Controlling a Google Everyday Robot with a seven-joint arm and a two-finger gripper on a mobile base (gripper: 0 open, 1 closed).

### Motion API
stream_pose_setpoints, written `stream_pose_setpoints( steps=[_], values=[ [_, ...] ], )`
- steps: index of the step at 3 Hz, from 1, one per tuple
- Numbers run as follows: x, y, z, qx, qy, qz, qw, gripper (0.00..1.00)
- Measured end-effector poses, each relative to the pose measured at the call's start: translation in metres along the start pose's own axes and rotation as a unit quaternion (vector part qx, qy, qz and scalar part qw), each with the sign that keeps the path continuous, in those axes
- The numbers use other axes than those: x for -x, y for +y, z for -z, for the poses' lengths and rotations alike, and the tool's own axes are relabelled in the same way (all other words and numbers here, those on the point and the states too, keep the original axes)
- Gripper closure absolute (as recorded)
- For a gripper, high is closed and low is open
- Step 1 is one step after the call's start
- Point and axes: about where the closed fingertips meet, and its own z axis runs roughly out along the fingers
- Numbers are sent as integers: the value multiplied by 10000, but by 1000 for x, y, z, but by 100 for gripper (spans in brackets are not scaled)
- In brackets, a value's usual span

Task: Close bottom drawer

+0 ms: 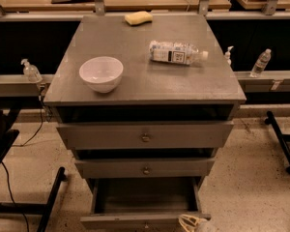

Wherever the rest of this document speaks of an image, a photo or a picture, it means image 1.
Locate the clear plastic water bottle lying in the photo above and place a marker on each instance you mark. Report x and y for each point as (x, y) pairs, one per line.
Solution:
(176, 53)

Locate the upright clear water bottle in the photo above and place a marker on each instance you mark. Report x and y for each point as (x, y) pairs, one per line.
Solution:
(261, 63)

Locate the grey middle drawer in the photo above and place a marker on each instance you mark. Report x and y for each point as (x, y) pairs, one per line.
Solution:
(143, 168)

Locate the black table leg left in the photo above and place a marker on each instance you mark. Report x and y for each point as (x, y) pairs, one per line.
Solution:
(41, 209)

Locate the yellow sponge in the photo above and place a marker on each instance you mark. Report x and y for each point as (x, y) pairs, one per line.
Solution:
(138, 18)

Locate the grey drawer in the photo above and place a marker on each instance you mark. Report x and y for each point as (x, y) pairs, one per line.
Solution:
(143, 168)
(143, 203)
(90, 136)

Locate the white ceramic bowl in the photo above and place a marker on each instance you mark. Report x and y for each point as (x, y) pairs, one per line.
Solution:
(102, 74)

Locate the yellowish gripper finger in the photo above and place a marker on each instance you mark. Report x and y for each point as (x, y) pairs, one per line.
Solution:
(189, 223)

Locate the black table leg right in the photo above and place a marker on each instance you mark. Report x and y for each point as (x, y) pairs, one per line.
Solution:
(283, 139)

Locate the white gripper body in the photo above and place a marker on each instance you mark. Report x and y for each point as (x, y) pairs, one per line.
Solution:
(188, 223)

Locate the clear pump dispenser bottle left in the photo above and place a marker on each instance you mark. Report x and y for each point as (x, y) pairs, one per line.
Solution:
(31, 72)

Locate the grey wooden drawer cabinet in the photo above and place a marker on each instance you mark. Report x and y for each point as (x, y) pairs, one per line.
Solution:
(149, 91)

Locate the grey top drawer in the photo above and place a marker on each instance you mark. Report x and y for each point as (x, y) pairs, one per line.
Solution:
(90, 136)

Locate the small pump dispenser bottle right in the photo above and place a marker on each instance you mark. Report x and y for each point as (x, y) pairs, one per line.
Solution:
(227, 54)

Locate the grey bottom drawer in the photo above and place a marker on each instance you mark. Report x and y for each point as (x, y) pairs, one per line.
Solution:
(143, 203)

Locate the black table leg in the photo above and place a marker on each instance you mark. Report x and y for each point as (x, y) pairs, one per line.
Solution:
(41, 209)
(283, 139)

